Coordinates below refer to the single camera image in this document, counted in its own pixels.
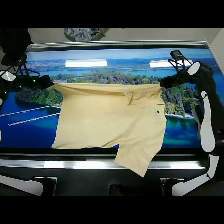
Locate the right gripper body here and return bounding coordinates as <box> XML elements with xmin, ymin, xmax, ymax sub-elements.
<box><xmin>159</xmin><ymin>73</ymin><xmax>186</xmax><ymax>90</ymax></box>

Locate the pale yellow polo shirt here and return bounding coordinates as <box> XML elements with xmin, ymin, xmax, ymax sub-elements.
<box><xmin>51</xmin><ymin>81</ymin><xmax>167</xmax><ymax>178</ymax></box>

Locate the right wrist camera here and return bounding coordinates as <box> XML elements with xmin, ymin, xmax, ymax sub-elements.
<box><xmin>167</xmin><ymin>49</ymin><xmax>194</xmax><ymax>69</ymax></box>

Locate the silver frame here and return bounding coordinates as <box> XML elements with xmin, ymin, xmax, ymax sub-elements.
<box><xmin>0</xmin><ymin>159</ymin><xmax>214</xmax><ymax>197</ymax></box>

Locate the heap of clothes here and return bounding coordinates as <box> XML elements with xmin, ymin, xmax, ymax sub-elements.
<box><xmin>63</xmin><ymin>27</ymin><xmax>110</xmax><ymax>43</ymax></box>

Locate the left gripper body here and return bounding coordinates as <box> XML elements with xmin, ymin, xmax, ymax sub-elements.
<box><xmin>33</xmin><ymin>75</ymin><xmax>55</xmax><ymax>91</ymax></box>

